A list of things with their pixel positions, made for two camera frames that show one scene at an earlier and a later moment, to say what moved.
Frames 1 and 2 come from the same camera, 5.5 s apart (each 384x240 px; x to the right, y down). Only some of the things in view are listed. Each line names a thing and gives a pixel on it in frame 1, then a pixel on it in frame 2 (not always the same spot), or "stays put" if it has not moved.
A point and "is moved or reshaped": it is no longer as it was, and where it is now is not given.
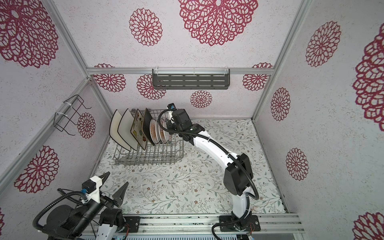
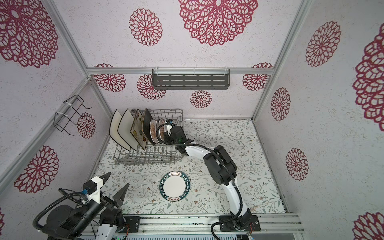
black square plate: x=146 y=121 stays put
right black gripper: x=170 y=124 to x=167 y=136
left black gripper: x=109 y=202 stays put
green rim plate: x=168 y=136 is moved or reshaped
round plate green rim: x=162 y=131 stays put
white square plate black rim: x=113 y=130 stays put
